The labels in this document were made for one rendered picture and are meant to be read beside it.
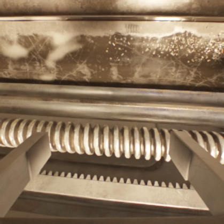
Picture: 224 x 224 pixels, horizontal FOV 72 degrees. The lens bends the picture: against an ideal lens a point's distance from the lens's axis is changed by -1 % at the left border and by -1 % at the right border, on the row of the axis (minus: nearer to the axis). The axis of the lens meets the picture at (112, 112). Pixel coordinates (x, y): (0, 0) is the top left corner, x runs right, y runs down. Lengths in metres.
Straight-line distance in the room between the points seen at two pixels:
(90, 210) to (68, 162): 0.08
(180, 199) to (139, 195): 0.05
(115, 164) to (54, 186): 0.09
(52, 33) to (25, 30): 0.08
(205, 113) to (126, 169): 0.14
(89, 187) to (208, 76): 0.45
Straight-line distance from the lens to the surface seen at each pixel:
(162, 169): 0.28
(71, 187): 0.24
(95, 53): 0.48
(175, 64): 0.50
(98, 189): 0.23
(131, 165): 0.27
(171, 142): 0.16
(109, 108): 0.23
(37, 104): 0.27
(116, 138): 0.18
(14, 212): 0.25
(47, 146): 0.17
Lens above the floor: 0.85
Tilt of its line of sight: 51 degrees down
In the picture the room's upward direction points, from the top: 170 degrees counter-clockwise
